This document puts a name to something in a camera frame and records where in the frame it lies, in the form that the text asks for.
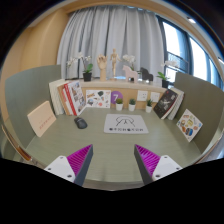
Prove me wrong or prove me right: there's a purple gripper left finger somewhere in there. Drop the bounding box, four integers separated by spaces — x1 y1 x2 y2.
45 144 93 186

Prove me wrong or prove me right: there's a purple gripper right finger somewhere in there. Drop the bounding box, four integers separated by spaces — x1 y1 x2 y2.
134 145 182 185

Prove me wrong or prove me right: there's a black computer mouse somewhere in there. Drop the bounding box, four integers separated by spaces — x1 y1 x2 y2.
74 117 87 129

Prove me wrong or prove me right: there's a white printed mouse pad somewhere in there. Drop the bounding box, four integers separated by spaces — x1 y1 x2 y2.
104 114 148 134

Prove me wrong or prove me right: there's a colourful picture card right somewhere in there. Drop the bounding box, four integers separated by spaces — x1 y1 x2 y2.
177 109 203 142

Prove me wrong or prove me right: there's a beige cardboard box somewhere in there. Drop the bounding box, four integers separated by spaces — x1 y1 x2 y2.
27 101 56 137

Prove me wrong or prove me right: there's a white leaning book left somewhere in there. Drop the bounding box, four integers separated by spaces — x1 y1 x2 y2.
49 79 66 115

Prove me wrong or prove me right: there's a small potted plant right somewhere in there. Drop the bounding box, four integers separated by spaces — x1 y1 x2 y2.
145 99 152 113

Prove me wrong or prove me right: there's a small potted plant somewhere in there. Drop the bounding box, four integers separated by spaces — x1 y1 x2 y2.
128 98 136 111
145 99 152 113
116 98 123 111

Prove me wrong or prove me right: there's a small potted plant middle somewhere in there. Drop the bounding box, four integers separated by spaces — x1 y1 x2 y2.
128 98 136 111

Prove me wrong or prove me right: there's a black cover book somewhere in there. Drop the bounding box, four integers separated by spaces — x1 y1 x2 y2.
154 89 178 119

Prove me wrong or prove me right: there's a sticker sheet card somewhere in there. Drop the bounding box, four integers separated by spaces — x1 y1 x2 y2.
86 90 111 108

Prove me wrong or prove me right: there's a small potted plant left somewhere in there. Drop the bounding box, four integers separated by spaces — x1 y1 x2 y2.
116 98 123 111

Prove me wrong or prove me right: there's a wooden back shelf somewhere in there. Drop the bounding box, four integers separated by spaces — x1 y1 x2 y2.
80 80 165 109

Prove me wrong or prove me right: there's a white book with red spine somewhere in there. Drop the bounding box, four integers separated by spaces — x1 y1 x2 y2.
64 81 86 116

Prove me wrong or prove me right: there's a white book behind black book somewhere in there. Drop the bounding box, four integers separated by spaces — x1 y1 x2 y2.
167 87 184 120

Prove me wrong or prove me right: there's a purple round number sign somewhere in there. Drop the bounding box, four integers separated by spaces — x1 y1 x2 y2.
111 91 123 104

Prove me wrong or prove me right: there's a tan leaning book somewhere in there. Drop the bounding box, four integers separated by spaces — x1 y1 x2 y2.
57 84 72 115

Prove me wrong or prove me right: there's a green partition panel right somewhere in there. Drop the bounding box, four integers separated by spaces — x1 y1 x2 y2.
174 72 224 153

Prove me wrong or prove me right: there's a green partition panel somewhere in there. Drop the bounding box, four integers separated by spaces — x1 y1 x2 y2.
174 72 224 153
5 65 61 148

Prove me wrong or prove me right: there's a white orchid pot right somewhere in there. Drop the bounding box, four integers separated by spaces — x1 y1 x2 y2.
157 60 178 88

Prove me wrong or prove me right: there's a green partition panel left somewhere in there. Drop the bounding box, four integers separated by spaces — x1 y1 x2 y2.
5 65 61 148

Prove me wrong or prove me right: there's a black horse figurine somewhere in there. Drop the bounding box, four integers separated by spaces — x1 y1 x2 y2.
140 67 153 81

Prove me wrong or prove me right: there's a white orchid black pot left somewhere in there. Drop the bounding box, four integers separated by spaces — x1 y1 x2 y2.
66 52 93 82

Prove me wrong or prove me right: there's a pink horse figurine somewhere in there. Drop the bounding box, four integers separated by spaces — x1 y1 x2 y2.
123 65 138 83

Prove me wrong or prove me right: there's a wooden hand model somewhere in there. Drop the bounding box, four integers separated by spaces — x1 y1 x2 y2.
97 54 107 81

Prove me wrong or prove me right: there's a white orchid behind horse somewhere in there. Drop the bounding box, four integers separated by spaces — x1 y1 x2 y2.
123 54 139 74

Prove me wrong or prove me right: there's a wooden mannequin figure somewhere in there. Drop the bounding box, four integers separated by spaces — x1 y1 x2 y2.
110 49 121 76

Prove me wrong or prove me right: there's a grey curtain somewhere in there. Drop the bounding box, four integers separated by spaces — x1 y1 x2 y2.
57 6 164 79

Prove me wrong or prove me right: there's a wall socket plate right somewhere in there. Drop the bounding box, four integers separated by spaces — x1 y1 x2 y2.
150 92 160 102

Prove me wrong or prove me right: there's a wall socket plate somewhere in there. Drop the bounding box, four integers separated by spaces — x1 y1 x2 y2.
137 90 148 101
150 92 160 102

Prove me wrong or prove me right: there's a wall socket plate left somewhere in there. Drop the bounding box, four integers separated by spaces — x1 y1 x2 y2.
137 90 148 101

